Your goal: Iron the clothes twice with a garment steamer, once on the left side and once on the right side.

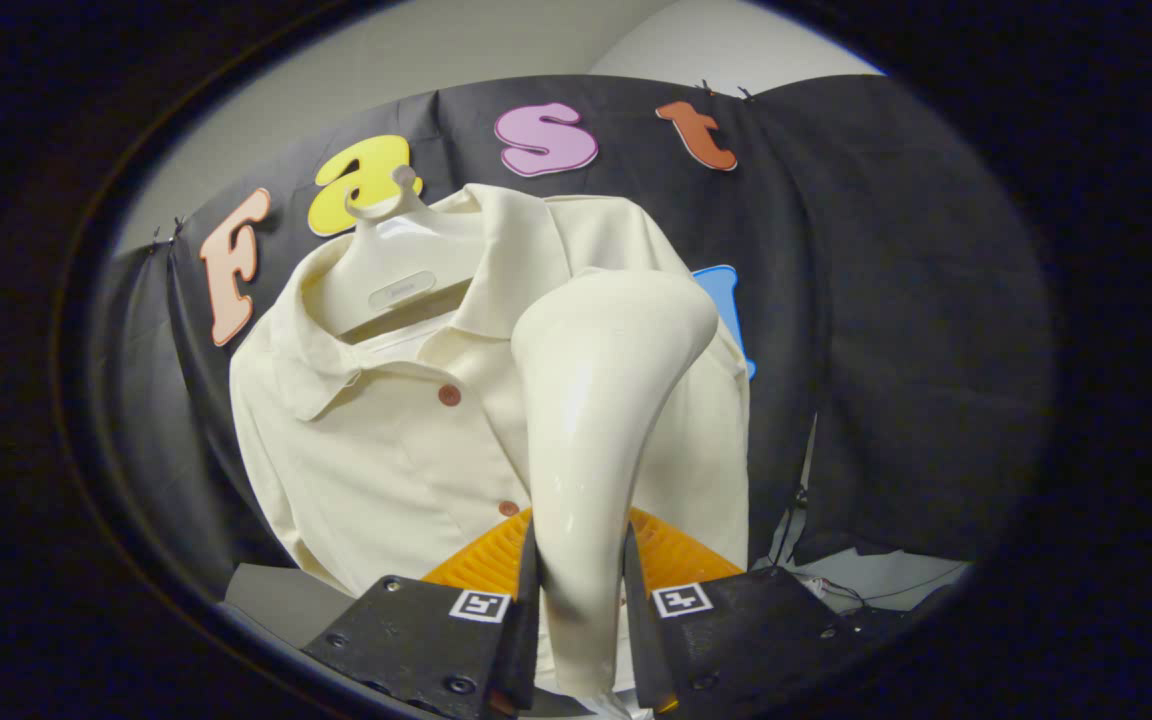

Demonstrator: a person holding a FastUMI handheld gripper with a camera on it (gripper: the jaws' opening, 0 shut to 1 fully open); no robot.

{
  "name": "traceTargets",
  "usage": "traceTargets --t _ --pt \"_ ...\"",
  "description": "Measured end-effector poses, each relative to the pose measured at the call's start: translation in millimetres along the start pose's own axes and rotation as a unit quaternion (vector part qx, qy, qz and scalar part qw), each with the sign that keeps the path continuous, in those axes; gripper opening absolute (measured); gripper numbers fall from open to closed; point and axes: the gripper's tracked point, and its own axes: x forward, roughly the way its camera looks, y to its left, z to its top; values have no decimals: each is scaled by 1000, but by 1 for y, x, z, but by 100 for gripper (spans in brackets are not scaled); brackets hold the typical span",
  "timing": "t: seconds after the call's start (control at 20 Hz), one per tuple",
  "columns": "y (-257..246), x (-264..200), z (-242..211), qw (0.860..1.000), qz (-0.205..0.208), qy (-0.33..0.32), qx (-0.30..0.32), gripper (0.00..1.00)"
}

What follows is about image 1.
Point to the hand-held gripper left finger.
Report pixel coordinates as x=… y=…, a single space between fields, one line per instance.
x=524 y=640

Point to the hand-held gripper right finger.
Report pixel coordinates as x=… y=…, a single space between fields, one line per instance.
x=639 y=640

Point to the white garment steamer head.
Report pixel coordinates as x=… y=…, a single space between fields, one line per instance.
x=596 y=420

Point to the cream button-up shirt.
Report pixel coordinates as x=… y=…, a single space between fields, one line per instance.
x=386 y=460

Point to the white clothes hanger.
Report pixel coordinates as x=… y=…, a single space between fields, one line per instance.
x=386 y=260

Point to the black tripod stand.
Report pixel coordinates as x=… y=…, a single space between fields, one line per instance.
x=796 y=500

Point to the grey drawer cabinet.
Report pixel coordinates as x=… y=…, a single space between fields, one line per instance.
x=276 y=600

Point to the black backdrop cloth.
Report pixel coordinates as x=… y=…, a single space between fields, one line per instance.
x=916 y=330

